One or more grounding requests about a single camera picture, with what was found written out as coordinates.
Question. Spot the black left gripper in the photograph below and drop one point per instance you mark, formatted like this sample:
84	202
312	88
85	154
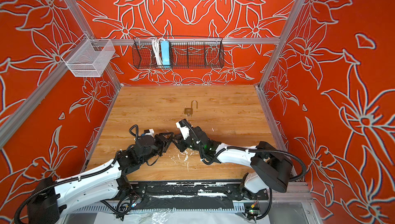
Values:
163	140

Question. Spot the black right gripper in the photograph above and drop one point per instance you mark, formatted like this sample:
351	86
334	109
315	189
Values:
180	143

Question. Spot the large brass padlock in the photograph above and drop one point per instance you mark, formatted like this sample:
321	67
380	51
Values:
189	110

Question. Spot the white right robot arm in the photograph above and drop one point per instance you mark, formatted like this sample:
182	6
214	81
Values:
273	169

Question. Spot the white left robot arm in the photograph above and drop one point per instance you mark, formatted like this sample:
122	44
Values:
52	199

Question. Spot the light blue box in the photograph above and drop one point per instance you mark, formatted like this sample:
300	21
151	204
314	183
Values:
165	53

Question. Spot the aluminium horizontal rear bar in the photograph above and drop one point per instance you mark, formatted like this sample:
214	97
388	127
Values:
224	41

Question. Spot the white mesh basket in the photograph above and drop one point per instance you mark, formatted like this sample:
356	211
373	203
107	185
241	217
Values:
89	58

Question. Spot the aluminium left side bar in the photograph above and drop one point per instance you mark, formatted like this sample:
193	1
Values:
10	127

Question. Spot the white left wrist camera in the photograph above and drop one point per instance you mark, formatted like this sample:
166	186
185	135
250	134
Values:
149	132

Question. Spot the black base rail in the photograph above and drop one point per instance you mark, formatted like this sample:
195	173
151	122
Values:
194	195

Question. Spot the black wire basket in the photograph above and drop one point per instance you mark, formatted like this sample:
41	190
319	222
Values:
183	55

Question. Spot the aluminium frame post left rear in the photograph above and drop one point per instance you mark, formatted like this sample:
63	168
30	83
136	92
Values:
80	19

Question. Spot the aluminium frame post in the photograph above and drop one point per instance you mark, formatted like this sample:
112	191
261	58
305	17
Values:
295	11
80	19

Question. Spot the aluminium frame post right rear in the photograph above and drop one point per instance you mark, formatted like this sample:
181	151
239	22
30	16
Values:
295	11

